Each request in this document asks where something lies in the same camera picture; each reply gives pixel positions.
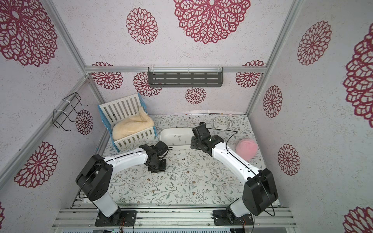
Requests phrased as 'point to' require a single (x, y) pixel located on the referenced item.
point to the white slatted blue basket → (111, 111)
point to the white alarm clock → (222, 123)
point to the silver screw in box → (179, 140)
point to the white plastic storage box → (177, 138)
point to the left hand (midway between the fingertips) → (163, 170)
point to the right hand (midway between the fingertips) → (199, 143)
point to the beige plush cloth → (127, 125)
